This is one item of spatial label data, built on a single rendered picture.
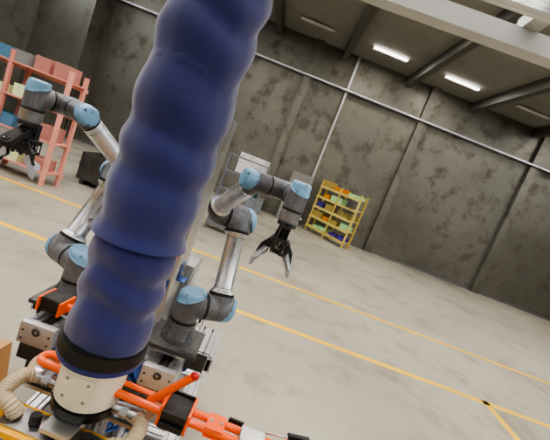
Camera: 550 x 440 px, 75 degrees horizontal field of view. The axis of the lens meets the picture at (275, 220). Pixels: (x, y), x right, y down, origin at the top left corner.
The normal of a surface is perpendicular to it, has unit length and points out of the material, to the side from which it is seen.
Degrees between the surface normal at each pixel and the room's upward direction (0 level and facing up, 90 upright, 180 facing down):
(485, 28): 90
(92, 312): 77
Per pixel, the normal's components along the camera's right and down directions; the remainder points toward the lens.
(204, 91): 0.57, 0.16
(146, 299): 0.75, 0.02
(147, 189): 0.13, -0.07
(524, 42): -0.10, 0.11
